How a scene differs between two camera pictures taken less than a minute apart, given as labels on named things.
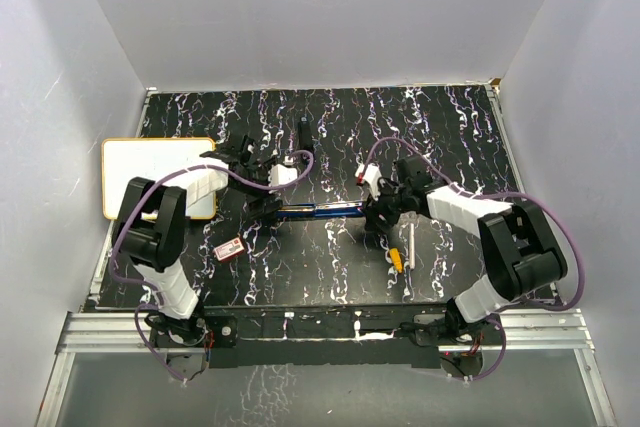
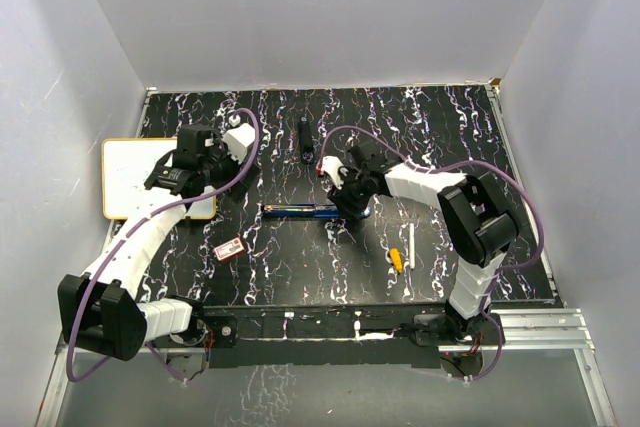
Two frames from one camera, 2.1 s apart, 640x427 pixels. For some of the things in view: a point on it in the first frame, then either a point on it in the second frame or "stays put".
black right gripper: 373,221 -> 345,206
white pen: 412,246 stays put
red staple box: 229,250 stays put
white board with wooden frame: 153,159 stays put
